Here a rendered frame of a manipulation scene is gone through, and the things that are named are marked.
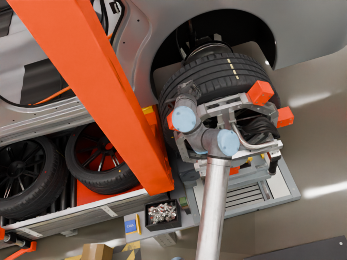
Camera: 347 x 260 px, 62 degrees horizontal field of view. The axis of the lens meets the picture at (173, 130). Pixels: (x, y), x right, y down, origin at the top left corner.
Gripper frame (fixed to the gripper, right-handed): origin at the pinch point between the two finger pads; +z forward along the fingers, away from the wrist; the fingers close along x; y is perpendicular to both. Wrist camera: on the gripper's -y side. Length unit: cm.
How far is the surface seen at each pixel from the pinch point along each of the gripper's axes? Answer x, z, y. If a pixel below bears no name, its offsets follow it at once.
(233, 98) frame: -16.3, -5.0, 16.2
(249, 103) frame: -21.4, -7.3, 21.4
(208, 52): -4.3, 48.0, 10.4
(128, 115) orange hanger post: 12.5, -31.9, -16.4
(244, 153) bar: -37.0, -18.9, 8.6
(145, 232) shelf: -59, -15, -72
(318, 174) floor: -131, 51, 25
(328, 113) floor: -120, 100, 55
